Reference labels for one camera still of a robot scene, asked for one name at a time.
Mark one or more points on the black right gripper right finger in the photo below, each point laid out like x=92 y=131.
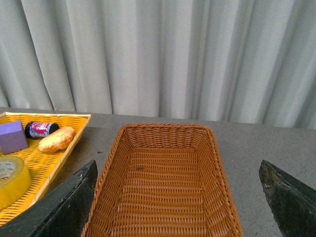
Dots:
x=292 y=202

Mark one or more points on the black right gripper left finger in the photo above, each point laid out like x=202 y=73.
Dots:
x=61 y=213

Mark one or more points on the yellow tape roll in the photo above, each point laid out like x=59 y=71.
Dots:
x=15 y=180

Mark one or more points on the brown wicker basket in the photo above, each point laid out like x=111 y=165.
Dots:
x=163 y=180

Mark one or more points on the yellow wicker tray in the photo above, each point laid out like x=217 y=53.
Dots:
x=43 y=167

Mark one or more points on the toy bread loaf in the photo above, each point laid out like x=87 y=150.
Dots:
x=58 y=140

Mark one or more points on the black can with pink label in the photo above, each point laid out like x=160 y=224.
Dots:
x=35 y=129

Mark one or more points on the purple block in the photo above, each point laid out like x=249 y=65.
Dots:
x=12 y=137

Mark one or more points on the grey curtain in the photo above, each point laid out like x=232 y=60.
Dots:
x=250 y=61

